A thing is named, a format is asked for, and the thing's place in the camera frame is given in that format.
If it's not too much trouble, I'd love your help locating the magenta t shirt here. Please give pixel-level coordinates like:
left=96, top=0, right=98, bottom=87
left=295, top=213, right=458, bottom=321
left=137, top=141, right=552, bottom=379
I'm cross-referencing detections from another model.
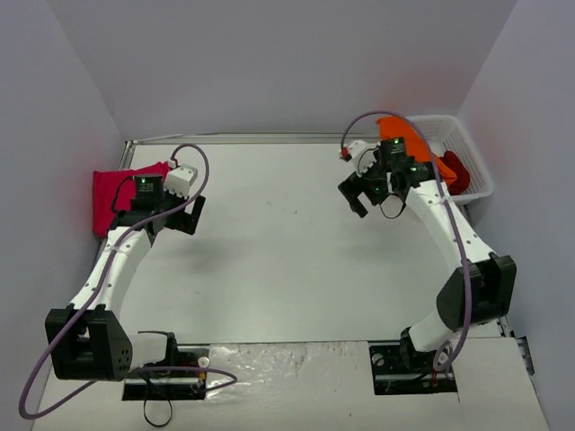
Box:
left=93, top=162, right=169, bottom=239

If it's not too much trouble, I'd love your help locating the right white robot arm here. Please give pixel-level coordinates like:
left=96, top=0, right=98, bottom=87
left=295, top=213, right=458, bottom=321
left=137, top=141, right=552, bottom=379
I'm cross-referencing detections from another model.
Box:
left=338, top=137, right=517, bottom=371

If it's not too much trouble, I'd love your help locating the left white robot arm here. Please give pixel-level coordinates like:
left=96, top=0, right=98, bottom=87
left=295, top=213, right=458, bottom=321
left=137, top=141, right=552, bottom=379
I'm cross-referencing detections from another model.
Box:
left=45, top=166, right=206, bottom=382

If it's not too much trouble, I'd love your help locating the orange t shirt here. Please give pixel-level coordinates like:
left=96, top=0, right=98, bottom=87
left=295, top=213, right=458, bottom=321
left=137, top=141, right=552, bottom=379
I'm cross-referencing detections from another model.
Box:
left=376, top=116, right=443, bottom=179

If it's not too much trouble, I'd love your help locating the white plastic basket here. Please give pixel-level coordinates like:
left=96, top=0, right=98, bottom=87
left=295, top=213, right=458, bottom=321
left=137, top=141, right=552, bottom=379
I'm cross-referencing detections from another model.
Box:
left=409, top=115, right=494, bottom=206

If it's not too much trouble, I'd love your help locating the dark red t shirt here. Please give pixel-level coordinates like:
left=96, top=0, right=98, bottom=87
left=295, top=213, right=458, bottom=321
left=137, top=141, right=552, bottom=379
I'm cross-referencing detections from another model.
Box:
left=440, top=151, right=471, bottom=196

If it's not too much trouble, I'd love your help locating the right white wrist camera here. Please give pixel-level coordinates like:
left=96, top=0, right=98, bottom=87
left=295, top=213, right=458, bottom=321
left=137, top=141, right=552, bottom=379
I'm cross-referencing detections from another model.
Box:
left=340, top=140, right=379, bottom=177

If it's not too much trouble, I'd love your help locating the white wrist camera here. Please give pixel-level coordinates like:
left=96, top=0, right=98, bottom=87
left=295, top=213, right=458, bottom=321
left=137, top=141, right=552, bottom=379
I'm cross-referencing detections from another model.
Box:
left=164, top=159, right=198, bottom=199
left=340, top=140, right=379, bottom=177

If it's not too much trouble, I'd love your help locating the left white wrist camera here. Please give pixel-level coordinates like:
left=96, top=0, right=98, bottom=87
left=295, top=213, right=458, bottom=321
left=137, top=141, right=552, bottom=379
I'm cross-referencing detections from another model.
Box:
left=164, top=159, right=198, bottom=199

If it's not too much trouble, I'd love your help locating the thin black cable loop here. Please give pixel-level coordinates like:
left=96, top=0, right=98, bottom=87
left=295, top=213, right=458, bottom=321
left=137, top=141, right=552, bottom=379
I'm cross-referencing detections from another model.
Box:
left=142, top=376, right=174, bottom=427

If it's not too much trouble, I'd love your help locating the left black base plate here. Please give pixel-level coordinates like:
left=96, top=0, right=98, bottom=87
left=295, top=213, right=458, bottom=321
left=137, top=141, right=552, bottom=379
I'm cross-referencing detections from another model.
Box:
left=121, top=346, right=209, bottom=401

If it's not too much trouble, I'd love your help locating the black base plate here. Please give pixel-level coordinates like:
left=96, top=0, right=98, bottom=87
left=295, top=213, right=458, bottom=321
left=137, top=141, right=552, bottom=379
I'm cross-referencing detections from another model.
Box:
left=368, top=341, right=457, bottom=396
left=121, top=346, right=209, bottom=401

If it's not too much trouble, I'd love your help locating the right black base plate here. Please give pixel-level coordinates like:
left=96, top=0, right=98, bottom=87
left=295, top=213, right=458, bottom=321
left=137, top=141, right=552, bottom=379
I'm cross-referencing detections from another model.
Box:
left=368, top=341, right=457, bottom=396

